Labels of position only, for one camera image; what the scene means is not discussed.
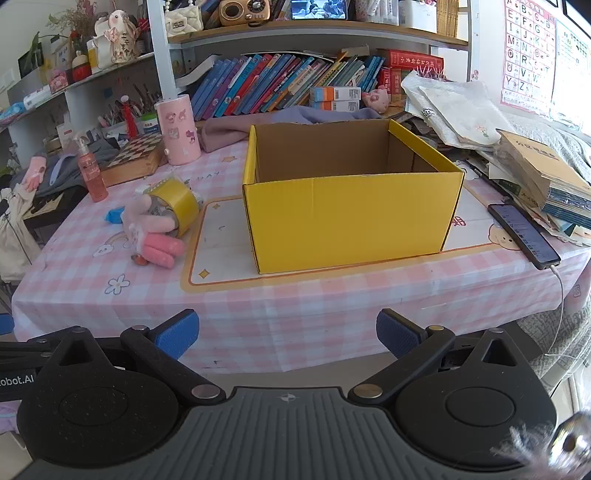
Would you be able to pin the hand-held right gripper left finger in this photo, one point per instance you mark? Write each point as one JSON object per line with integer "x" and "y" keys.
{"x": 178, "y": 334}

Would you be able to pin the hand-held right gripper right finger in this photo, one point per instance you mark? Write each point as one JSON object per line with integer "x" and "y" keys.
{"x": 398, "y": 333}

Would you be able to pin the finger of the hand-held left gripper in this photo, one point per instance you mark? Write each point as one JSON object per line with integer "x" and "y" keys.
{"x": 32, "y": 346}
{"x": 5, "y": 324}

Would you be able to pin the pink plush toy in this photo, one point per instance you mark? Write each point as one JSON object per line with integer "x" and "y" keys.
{"x": 154, "y": 240}

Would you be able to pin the yellow cardboard box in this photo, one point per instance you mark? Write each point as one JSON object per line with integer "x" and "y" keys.
{"x": 346, "y": 217}

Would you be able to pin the yellow tape roll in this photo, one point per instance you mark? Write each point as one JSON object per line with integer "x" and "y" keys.
{"x": 178, "y": 201}

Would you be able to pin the blue bag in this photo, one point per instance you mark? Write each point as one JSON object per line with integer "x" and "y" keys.
{"x": 115, "y": 216}

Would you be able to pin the pink cylinder container with stickers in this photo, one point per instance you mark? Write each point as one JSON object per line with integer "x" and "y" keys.
{"x": 178, "y": 131}

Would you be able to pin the pink checked tablecloth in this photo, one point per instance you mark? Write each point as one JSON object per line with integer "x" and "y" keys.
{"x": 138, "y": 300}

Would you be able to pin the white printed tote bag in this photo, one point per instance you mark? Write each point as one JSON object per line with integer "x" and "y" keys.
{"x": 16, "y": 235}

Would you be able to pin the black side table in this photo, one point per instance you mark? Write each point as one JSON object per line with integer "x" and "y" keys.
{"x": 51, "y": 210}

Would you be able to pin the pink glove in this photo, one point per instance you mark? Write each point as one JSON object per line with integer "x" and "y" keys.
{"x": 34, "y": 173}

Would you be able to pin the grey clothing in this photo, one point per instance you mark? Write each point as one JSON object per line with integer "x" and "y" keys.
{"x": 69, "y": 170}

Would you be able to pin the pink spray bottle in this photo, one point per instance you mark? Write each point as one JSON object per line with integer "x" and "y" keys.
{"x": 92, "y": 173}

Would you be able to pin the fluffy pale trim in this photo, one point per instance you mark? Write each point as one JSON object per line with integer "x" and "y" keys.
{"x": 531, "y": 447}

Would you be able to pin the black pen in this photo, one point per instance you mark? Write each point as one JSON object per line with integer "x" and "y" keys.
{"x": 485, "y": 177}

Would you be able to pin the wooden chess box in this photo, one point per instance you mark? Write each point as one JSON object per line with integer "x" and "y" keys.
{"x": 134, "y": 159}

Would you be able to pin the white box red label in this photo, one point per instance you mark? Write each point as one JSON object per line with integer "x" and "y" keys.
{"x": 68, "y": 136}

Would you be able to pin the white jar green lid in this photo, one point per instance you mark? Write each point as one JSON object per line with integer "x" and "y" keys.
{"x": 149, "y": 126}

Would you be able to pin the blue tissue packet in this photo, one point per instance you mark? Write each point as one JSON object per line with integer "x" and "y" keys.
{"x": 13, "y": 112}

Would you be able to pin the pink and purple sweatshirt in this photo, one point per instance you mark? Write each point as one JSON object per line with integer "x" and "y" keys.
{"x": 231, "y": 129}

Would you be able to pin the stacked cardboard boxes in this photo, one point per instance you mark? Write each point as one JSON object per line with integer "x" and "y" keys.
{"x": 545, "y": 180}

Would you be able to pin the red knot ornament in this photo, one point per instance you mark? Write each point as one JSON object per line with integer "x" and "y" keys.
{"x": 128, "y": 117}

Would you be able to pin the pen holder with pens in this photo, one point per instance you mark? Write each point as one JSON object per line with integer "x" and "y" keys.
{"x": 134, "y": 110}

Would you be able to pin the white flat box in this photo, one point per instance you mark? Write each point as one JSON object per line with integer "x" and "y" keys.
{"x": 37, "y": 97}

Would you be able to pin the pile of white paper bags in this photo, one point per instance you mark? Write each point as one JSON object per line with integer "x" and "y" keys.
{"x": 457, "y": 110}

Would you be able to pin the small pink pig plush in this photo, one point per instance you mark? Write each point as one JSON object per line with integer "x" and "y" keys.
{"x": 376, "y": 99}

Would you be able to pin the orange and white small box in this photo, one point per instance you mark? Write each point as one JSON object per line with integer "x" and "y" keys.
{"x": 337, "y": 105}
{"x": 334, "y": 93}

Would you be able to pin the pink gift box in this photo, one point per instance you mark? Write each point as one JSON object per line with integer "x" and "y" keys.
{"x": 59, "y": 78}

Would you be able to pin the red jar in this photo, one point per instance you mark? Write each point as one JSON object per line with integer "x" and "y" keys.
{"x": 82, "y": 69}

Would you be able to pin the row of colourful books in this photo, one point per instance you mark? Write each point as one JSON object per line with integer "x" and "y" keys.
{"x": 277, "y": 83}

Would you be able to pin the bunny figurine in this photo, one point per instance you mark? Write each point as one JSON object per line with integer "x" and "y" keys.
{"x": 119, "y": 37}

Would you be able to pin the dried flower bouquet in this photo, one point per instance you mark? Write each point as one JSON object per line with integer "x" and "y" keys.
{"x": 76, "y": 21}

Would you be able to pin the white quilted handbag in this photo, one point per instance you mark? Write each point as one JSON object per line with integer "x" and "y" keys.
{"x": 183, "y": 19}

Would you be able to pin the white storage box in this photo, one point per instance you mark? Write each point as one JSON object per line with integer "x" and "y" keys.
{"x": 418, "y": 16}

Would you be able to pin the row of yellow books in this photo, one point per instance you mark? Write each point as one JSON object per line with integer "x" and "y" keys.
{"x": 451, "y": 18}

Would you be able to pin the brown retro radio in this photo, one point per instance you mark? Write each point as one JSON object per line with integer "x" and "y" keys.
{"x": 247, "y": 11}

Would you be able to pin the small display screen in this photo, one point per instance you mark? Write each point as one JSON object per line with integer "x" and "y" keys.
{"x": 318, "y": 9}

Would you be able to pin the white shelf post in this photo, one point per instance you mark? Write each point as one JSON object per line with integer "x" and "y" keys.
{"x": 164, "y": 50}

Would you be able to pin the alphabet wall poster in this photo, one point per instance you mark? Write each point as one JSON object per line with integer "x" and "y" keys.
{"x": 528, "y": 55}

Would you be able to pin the white wall chart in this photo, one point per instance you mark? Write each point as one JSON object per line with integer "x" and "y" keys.
{"x": 572, "y": 78}

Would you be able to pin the black picture frame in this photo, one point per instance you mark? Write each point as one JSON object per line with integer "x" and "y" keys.
{"x": 579, "y": 9}

